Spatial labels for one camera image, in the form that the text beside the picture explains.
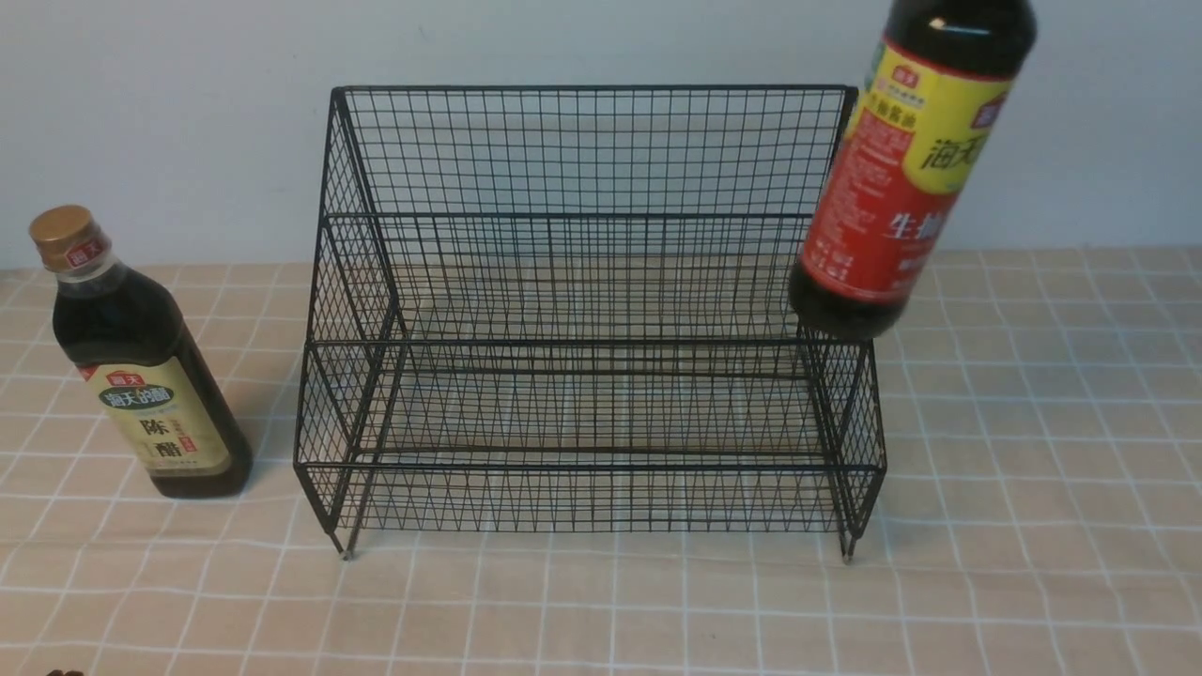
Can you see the soy sauce bottle red label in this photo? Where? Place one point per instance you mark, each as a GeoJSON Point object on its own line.
{"type": "Point", "coordinates": [938, 82]}

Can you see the vinegar bottle with gold cap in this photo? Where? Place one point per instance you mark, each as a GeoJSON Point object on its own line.
{"type": "Point", "coordinates": [129, 341]}

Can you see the checkered beige tablecloth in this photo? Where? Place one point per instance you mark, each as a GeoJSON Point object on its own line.
{"type": "Point", "coordinates": [1040, 514]}

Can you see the black wire mesh rack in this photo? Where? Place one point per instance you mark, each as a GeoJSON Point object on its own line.
{"type": "Point", "coordinates": [563, 309]}

